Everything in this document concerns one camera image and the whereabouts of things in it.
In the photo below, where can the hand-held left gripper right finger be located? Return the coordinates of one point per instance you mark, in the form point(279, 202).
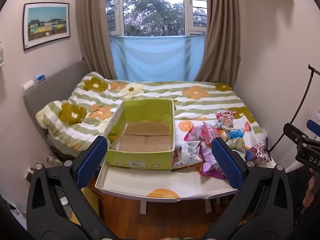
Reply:
point(227, 165)

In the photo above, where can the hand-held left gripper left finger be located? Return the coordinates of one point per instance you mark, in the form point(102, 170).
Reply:
point(91, 162)

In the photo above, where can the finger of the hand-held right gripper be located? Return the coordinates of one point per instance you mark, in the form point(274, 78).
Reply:
point(296, 132)
point(313, 126)

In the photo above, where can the purple snack packet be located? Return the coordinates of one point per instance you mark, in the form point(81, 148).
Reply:
point(208, 165)

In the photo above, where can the white barcode snack packet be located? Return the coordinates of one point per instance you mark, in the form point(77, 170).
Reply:
point(187, 153)

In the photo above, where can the green cardboard box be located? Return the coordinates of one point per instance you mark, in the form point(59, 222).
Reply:
point(140, 158)

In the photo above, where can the person's right hand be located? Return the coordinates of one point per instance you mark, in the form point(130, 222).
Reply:
point(311, 186)

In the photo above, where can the cream and orange snack packet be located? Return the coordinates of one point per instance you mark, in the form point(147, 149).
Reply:
point(236, 145)

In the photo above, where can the red and blue cartoon packet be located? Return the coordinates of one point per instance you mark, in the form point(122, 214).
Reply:
point(258, 153)

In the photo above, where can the black curved metal stand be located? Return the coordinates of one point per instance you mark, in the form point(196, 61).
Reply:
point(306, 92)

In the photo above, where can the pink and white snack packet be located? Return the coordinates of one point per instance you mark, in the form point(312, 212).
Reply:
point(200, 133)

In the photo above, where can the white table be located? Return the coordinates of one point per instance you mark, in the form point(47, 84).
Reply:
point(120, 193)

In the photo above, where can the red and white snack packet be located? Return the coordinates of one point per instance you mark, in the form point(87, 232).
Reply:
point(225, 117)

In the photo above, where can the fruit-printed tablecloth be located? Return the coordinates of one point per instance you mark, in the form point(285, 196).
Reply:
point(150, 180)

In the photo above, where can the grey headboard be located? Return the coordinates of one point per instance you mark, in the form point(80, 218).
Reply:
point(50, 87)

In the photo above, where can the striped floral blanket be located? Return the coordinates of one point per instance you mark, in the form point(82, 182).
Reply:
point(155, 90)

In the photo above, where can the blue and white small object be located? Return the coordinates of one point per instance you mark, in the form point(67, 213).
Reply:
point(40, 78)

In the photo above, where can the brown curtain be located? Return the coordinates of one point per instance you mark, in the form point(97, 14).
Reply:
point(220, 42)
point(92, 30)

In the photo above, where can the light blue cloth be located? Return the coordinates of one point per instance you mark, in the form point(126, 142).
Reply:
point(157, 57)

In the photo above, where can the framed landscape picture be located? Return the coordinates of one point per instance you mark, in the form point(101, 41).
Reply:
point(46, 22)

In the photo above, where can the window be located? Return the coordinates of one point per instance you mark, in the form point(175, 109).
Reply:
point(155, 5)

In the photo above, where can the white wall switch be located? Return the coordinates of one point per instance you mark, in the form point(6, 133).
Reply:
point(28, 86)

